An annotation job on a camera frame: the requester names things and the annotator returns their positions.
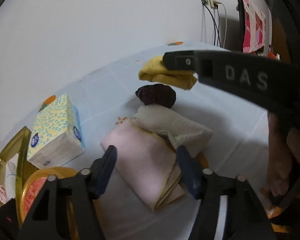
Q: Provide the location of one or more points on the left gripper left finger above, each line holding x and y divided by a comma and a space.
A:
101, 171

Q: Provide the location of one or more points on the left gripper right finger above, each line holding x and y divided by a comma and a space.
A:
191, 173

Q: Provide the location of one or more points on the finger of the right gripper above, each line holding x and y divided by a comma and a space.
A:
188, 60

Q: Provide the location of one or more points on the yellow cloth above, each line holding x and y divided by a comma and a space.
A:
155, 71

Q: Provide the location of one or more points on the white waffle towel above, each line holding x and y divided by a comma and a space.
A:
180, 130

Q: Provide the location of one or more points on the dark purple velvet scrunchie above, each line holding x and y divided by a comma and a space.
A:
158, 94

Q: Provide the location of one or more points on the pink towel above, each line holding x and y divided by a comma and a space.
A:
147, 164

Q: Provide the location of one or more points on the pink scrunched cloth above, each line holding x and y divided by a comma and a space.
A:
3, 195

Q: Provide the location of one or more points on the white knit glove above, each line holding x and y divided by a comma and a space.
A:
10, 179

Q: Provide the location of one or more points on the black fuzzy cloth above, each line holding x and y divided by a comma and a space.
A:
9, 225

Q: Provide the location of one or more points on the person's hand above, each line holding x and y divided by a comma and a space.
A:
281, 150

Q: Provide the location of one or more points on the red plastic bag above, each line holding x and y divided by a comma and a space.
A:
272, 55

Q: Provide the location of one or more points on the yellow dotted tissue pack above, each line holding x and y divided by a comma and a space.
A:
56, 136

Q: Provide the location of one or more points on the pink patterned cloth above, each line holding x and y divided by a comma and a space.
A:
252, 27

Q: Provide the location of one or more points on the round gold pink lid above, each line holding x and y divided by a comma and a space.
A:
45, 207

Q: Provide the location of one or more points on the tomato print tablecloth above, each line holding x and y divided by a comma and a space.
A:
102, 86

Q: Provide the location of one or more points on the gold metal tin box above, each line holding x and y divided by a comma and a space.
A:
15, 151

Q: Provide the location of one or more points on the wall power outlet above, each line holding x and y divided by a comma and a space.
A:
212, 3

